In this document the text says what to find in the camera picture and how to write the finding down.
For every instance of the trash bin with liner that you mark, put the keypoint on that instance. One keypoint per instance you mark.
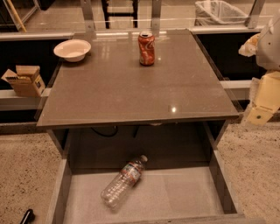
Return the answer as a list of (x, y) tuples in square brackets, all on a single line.
[(218, 12)]

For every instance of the wooden broom handle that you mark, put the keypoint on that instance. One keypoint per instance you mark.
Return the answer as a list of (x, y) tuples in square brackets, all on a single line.
[(17, 17)]

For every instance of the open grey drawer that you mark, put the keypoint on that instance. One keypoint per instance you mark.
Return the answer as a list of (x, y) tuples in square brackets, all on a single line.
[(184, 182)]

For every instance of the open cardboard box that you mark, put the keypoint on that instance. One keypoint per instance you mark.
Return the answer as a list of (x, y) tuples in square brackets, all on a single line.
[(26, 81)]

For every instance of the grey counter cabinet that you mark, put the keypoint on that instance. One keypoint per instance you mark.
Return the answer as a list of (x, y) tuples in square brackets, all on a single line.
[(110, 89)]

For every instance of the red soda can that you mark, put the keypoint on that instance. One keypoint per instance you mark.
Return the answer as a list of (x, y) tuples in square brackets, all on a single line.
[(146, 42)]

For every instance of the dark chair legs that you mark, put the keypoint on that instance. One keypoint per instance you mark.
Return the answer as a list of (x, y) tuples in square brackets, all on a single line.
[(108, 15)]

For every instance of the black object on floor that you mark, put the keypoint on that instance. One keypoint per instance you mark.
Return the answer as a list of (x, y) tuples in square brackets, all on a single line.
[(28, 217)]

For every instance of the white bowl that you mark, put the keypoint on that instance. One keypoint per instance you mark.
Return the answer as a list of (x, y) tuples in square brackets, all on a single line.
[(72, 50)]

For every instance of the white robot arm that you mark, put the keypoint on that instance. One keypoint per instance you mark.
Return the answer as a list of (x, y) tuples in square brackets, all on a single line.
[(265, 46)]

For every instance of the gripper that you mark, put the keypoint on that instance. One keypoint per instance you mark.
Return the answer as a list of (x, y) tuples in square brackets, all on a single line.
[(269, 48)]

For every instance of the clear plastic water bottle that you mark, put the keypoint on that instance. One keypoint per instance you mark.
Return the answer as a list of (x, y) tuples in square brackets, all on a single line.
[(116, 191)]

